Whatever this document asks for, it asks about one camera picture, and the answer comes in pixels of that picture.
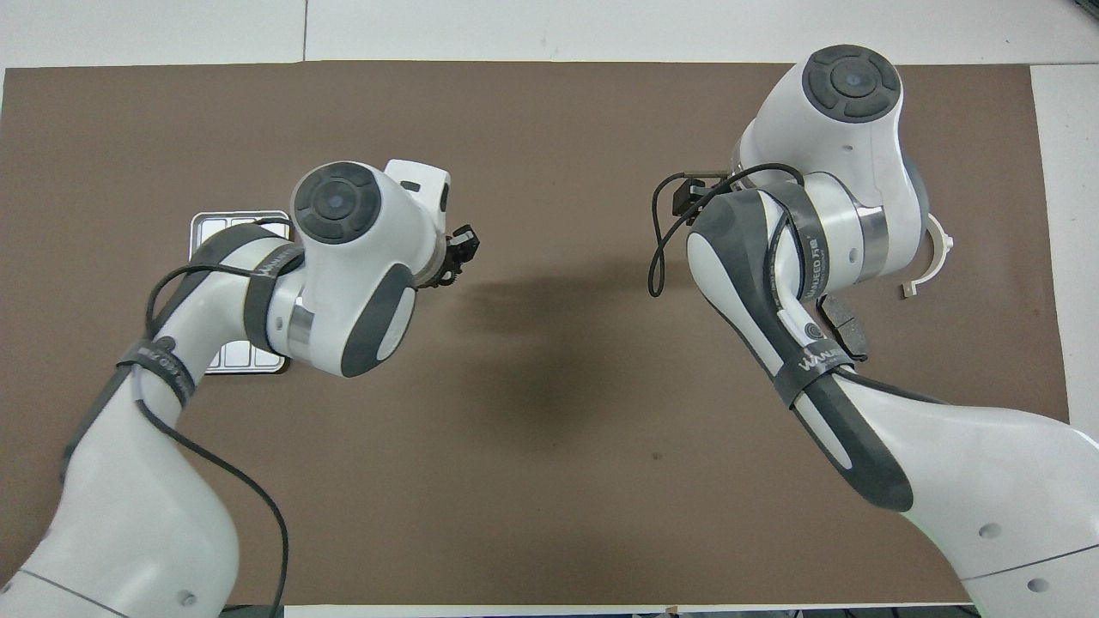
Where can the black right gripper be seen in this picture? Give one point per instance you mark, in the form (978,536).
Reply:
(711,178)

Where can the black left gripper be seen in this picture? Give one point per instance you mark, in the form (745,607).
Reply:
(434,266)

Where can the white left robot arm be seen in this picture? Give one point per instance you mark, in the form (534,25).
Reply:
(112,515)

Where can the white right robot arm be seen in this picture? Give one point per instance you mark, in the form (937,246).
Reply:
(987,481)

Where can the silver metal tray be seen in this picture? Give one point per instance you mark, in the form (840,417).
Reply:
(232,227)

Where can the brown table mat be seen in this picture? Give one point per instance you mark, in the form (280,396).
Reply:
(558,129)

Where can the curved dark brake pad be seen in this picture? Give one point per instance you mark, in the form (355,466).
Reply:
(846,330)

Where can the white semicircular plastic bracket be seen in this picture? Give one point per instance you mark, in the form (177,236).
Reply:
(938,249)

